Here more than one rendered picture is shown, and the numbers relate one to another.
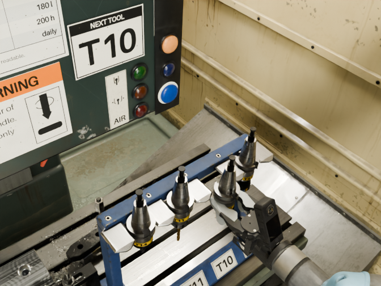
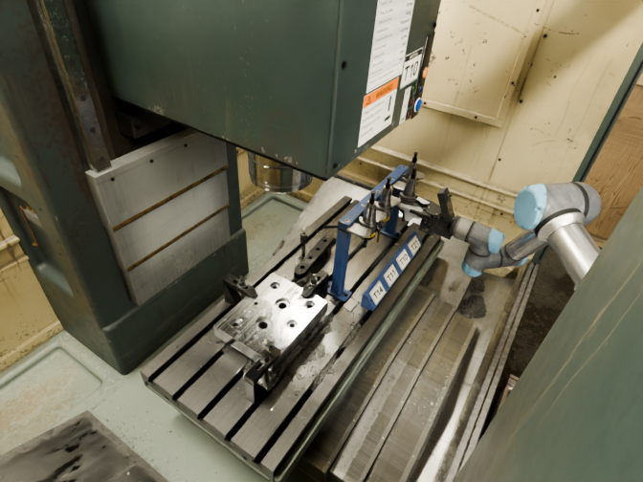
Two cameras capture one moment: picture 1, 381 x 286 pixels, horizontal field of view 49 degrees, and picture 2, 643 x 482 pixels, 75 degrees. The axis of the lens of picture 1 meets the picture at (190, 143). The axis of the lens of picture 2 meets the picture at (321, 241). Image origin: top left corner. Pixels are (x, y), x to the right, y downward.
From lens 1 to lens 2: 0.71 m
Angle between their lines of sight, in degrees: 14
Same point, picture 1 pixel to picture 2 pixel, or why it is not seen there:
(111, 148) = (253, 224)
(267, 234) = (448, 211)
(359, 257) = not seen: hidden behind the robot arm
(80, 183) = not seen: hidden behind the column
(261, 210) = (443, 195)
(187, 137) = (322, 198)
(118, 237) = (359, 230)
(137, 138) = (271, 214)
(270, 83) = (389, 139)
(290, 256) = (465, 222)
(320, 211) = not seen: hidden behind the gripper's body
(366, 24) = (463, 79)
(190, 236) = (368, 251)
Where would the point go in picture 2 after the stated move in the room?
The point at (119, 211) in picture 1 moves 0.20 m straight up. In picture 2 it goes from (351, 215) to (358, 160)
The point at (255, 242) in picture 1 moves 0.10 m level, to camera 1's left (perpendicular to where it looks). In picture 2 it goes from (436, 223) to (410, 226)
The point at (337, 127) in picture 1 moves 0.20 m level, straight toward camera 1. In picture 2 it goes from (447, 158) to (451, 181)
